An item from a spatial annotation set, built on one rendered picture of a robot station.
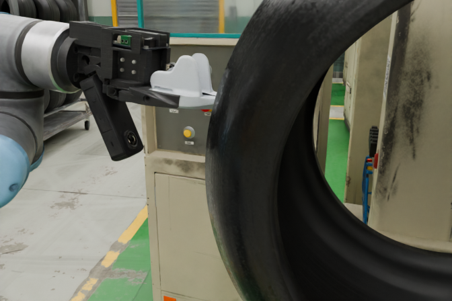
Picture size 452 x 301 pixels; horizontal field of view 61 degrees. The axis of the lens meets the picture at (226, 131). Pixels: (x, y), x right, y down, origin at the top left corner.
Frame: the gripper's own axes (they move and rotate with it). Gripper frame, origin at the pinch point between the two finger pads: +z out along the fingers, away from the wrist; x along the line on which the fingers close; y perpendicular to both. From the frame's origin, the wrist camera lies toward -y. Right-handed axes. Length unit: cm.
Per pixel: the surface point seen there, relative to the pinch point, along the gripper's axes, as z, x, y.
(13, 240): -161, 111, -143
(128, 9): -539, 811, -30
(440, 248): 34.4, 24.0, -23.4
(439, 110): 28.5, 26.3, -0.8
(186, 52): -34, 64, -4
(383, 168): 22.6, 26.3, -12.6
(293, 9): 9.0, -10.9, 11.6
